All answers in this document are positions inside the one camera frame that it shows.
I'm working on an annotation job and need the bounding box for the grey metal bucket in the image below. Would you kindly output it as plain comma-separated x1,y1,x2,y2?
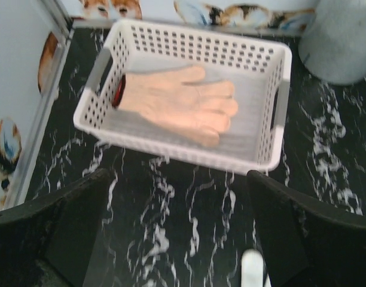
298,0,366,86

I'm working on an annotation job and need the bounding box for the white glove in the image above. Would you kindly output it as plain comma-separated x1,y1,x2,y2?
240,249,264,287

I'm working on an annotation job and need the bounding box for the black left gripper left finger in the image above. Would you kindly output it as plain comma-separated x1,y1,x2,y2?
0,169,110,286

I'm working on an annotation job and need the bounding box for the white plastic storage basket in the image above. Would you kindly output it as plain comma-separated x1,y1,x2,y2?
73,19,292,175

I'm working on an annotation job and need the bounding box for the cream glove red cuff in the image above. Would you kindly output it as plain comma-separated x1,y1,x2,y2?
112,66,238,147

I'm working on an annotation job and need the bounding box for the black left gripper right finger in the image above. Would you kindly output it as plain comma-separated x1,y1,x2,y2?
247,170,366,286

